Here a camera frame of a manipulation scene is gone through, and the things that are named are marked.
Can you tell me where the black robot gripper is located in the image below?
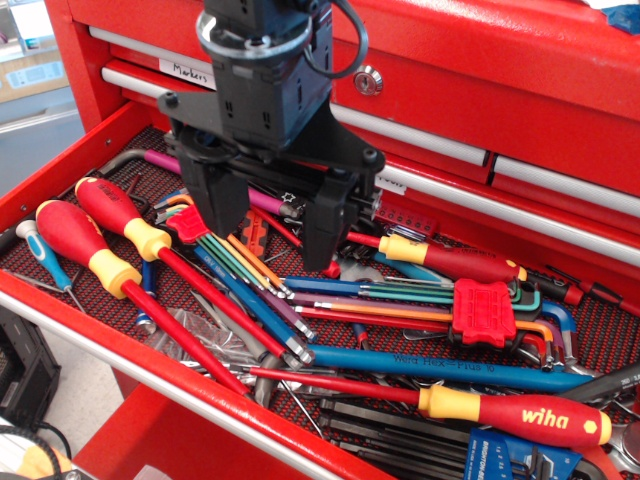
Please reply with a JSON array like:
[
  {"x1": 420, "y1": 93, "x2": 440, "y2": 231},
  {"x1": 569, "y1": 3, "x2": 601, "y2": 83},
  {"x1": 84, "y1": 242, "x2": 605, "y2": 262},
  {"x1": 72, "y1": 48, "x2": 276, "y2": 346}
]
[{"x1": 158, "y1": 49, "x2": 385, "y2": 271}]

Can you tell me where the violet magenta large Allen key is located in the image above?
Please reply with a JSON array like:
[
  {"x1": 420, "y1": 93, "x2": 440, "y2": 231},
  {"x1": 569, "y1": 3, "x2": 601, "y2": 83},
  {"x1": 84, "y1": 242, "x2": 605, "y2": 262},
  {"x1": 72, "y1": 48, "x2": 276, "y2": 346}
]
[{"x1": 98, "y1": 149, "x2": 301, "y2": 220}]

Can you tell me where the red hex key holder left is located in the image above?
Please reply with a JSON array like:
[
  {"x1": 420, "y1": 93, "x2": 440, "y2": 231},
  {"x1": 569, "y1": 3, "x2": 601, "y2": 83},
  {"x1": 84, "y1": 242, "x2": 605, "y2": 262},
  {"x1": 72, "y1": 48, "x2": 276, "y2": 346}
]
[{"x1": 166, "y1": 205, "x2": 211, "y2": 243}]

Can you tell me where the red hex key holder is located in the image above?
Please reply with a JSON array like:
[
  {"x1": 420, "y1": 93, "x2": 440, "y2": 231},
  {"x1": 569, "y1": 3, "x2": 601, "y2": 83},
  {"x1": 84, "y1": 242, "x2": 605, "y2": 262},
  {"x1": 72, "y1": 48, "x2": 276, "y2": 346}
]
[
  {"x1": 166, "y1": 205, "x2": 211, "y2": 243},
  {"x1": 451, "y1": 279, "x2": 517, "y2": 348}
]

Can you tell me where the long blue hex key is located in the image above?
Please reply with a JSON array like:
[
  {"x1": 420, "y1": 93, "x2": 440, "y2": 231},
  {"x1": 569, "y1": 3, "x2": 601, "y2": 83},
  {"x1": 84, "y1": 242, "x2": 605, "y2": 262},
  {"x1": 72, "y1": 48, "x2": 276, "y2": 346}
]
[{"x1": 194, "y1": 245, "x2": 315, "y2": 365}]

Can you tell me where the large blue Wera hex key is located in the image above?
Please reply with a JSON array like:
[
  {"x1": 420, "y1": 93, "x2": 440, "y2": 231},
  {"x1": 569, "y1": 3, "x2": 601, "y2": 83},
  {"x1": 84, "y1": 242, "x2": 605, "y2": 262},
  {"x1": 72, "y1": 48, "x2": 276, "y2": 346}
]
[{"x1": 311, "y1": 345, "x2": 593, "y2": 393}]

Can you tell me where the red hex key holder right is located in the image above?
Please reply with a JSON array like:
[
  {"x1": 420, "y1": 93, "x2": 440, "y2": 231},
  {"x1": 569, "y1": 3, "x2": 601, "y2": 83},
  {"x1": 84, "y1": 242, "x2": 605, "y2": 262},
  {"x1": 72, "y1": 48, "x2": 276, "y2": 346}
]
[{"x1": 451, "y1": 279, "x2": 517, "y2": 348}]

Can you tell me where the blue Brighton hex key holder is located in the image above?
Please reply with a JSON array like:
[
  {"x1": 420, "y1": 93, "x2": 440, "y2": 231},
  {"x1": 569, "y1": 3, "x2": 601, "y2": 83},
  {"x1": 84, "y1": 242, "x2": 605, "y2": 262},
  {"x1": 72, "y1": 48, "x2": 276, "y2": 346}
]
[{"x1": 463, "y1": 429, "x2": 582, "y2": 480}]

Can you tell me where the red yellow screwdriver back right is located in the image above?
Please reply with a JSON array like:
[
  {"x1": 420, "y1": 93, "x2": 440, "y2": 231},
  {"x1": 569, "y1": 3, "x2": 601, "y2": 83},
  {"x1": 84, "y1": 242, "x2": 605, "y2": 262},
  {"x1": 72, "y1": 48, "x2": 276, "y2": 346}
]
[{"x1": 347, "y1": 232, "x2": 528, "y2": 283}]

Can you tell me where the red bit holder strip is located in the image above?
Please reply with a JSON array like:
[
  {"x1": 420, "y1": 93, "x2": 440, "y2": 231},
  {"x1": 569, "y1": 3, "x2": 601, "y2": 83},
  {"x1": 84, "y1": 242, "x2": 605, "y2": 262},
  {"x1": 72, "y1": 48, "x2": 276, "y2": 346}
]
[{"x1": 375, "y1": 205, "x2": 439, "y2": 241}]

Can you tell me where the silver cabinet lock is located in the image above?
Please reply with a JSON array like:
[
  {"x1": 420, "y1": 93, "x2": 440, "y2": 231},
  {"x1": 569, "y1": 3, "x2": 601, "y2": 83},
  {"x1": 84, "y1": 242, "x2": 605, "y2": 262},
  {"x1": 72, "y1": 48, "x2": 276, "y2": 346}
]
[{"x1": 353, "y1": 65, "x2": 383, "y2": 96}]

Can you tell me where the red yellow screwdriver far left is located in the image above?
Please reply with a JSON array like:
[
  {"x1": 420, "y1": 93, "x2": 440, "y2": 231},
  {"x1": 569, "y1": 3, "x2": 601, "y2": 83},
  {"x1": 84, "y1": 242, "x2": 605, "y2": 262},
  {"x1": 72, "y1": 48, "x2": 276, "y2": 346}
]
[{"x1": 36, "y1": 200, "x2": 250, "y2": 397}]

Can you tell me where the open red drawer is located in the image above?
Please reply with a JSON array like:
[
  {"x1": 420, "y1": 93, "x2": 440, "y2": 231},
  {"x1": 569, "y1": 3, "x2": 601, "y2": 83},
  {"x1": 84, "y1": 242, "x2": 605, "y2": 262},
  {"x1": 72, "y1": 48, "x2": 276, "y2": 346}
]
[{"x1": 1, "y1": 98, "x2": 639, "y2": 479}]

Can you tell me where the small blue white screwdriver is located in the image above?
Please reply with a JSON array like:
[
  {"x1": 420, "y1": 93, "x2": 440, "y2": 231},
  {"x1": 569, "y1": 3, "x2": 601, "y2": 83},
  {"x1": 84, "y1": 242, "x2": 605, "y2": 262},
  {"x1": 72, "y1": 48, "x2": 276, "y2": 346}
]
[{"x1": 16, "y1": 220, "x2": 85, "y2": 313}]

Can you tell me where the red tool cabinet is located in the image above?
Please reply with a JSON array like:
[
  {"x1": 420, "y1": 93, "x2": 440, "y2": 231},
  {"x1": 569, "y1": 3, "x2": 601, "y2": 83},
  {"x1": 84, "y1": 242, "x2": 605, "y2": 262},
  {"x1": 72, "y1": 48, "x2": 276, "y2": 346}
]
[{"x1": 44, "y1": 0, "x2": 640, "y2": 266}]

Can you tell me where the black box on floor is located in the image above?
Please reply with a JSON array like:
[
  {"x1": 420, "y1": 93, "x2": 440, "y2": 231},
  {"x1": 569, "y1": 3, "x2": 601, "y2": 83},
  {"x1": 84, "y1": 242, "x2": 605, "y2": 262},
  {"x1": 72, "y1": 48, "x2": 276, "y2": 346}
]
[{"x1": 1, "y1": 307, "x2": 61, "y2": 431}]

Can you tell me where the black red precision screwdriver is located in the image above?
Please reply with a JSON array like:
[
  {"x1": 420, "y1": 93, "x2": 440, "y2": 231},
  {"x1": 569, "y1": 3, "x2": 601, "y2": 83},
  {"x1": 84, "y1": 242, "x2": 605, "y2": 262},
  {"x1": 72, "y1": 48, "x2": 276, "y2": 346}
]
[{"x1": 527, "y1": 266, "x2": 639, "y2": 317}]

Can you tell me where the red yellow Wiha screwdriver front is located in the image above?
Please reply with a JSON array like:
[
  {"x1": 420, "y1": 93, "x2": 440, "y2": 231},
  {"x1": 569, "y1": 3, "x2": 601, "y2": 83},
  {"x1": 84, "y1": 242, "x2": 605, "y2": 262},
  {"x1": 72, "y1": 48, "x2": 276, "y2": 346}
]
[{"x1": 249, "y1": 367, "x2": 613, "y2": 447}]

